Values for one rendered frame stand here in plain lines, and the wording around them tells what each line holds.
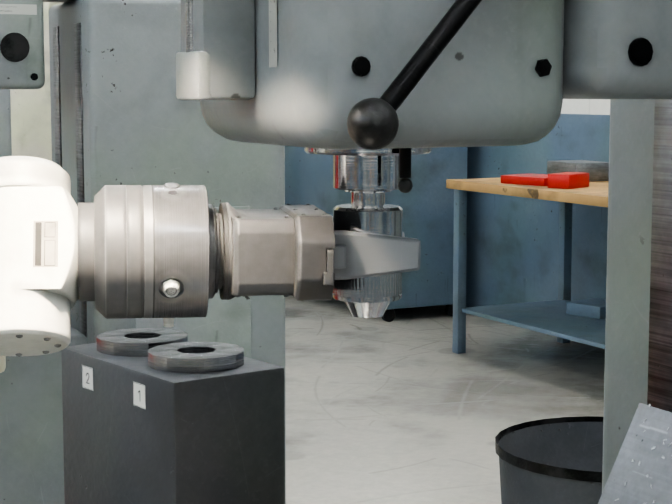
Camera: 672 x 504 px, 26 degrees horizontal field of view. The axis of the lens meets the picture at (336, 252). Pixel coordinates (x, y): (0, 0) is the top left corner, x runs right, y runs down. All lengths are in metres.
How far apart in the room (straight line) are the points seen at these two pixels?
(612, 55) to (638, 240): 0.42
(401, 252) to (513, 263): 7.38
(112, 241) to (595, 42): 0.33
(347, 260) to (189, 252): 0.10
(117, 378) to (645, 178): 0.52
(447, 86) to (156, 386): 0.52
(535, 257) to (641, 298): 6.82
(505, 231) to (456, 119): 7.49
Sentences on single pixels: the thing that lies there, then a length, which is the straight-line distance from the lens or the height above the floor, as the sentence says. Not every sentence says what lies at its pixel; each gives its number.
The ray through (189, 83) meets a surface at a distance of 0.92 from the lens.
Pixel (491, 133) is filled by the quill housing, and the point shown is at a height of 1.32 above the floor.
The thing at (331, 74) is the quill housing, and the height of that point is 1.36.
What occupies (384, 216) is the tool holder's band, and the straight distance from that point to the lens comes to 0.96.
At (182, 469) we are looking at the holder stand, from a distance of 1.31.
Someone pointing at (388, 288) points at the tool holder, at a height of 1.21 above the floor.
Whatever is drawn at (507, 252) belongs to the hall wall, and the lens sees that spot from 8.38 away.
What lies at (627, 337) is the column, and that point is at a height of 1.12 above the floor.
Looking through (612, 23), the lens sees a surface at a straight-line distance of 0.94.
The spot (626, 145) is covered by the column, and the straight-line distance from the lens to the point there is 1.35.
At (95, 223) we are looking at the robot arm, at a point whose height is 1.26.
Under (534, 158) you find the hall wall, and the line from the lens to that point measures 8.13.
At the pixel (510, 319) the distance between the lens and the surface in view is 7.07.
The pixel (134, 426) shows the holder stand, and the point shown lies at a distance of 1.36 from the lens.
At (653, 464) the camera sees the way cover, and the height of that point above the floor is 1.02.
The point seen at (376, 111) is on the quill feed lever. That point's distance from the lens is 0.83.
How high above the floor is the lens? 1.35
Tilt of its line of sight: 7 degrees down
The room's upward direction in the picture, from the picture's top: straight up
